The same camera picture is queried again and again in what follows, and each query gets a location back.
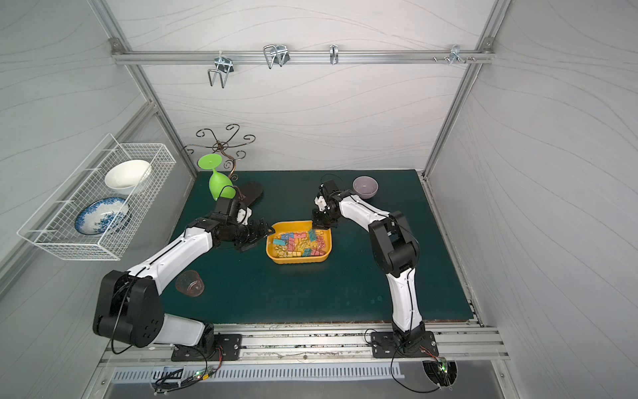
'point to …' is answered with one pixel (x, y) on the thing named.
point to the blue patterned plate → (104, 216)
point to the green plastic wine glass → (220, 185)
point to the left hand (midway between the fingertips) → (267, 236)
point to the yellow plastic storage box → (298, 242)
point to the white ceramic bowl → (125, 177)
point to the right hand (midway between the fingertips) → (313, 224)
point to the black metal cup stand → (207, 140)
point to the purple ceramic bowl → (365, 186)
